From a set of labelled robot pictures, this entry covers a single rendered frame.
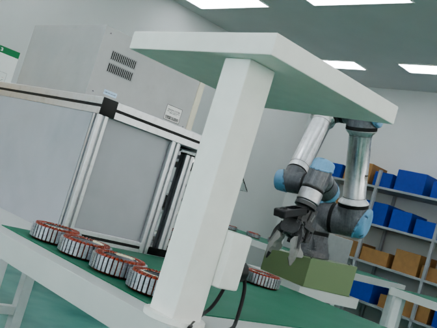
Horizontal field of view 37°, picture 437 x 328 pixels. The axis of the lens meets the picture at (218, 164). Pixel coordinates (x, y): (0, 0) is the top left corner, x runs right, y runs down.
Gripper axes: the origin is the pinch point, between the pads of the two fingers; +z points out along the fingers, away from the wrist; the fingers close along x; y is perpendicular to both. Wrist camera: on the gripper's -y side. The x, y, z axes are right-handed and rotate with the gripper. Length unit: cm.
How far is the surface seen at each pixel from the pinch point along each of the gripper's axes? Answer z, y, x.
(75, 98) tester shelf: -10, -73, 27
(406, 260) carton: -152, 587, 263
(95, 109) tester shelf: -8, -73, 16
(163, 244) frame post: 12.7, -32.4, 14.3
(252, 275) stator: 9.7, -14.7, -5.8
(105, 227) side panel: 17, -54, 15
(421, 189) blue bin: -241, 564, 270
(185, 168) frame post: -8.9, -38.6, 13.6
